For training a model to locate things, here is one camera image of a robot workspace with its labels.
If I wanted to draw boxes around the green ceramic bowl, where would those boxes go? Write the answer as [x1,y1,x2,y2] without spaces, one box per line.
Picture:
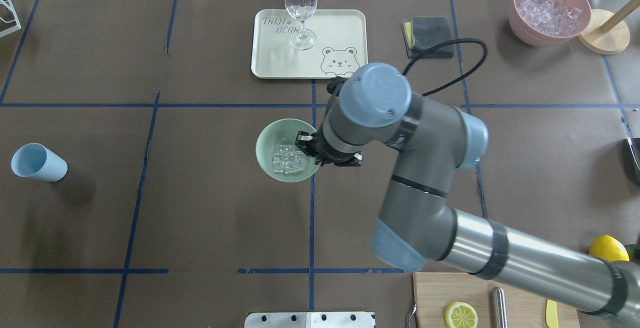
[255,118,320,183]

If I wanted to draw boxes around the cream bear tray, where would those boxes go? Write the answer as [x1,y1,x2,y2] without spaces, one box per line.
[250,9,369,80]

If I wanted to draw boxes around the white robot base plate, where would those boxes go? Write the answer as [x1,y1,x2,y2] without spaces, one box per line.
[244,310,377,328]

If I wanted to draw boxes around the steel muddler rod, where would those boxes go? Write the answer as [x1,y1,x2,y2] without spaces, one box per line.
[491,286,508,328]

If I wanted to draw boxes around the grey folded cloth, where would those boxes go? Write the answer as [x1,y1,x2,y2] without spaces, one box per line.
[401,16,453,59]

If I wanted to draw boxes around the ice cubes in bowl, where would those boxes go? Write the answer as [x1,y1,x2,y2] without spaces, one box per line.
[271,144,307,175]

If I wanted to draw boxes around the lemon half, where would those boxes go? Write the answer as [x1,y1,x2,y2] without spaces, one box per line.
[443,301,479,328]

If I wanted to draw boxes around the pink bowl with ice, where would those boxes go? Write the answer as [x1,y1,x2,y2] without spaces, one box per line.
[509,0,592,47]

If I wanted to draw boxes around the white wire cup rack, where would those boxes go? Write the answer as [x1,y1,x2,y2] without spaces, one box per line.
[0,0,22,37]

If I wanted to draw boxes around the light blue plastic cup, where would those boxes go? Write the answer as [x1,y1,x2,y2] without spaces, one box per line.
[11,142,68,182]

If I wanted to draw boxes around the yellow lemon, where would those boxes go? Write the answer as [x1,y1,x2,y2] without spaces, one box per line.
[588,234,630,262]

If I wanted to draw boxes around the yellow plastic knife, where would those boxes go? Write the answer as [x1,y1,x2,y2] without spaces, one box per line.
[545,299,559,328]

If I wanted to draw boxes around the green avocado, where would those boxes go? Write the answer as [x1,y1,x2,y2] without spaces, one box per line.
[624,243,640,264]

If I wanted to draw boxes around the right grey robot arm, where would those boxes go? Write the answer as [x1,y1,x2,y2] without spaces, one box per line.
[295,63,639,328]

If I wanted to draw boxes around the wooden cutting board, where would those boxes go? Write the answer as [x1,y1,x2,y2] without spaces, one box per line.
[412,272,581,328]

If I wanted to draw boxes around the clear wine glass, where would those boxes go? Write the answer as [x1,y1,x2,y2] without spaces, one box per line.
[284,0,318,51]

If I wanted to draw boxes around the black braided cable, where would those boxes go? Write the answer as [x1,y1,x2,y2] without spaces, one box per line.
[401,38,488,97]

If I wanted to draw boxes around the wooden round stand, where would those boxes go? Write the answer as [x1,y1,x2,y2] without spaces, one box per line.
[577,0,640,56]

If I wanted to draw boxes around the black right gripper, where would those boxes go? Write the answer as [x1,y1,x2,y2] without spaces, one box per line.
[294,76,363,168]

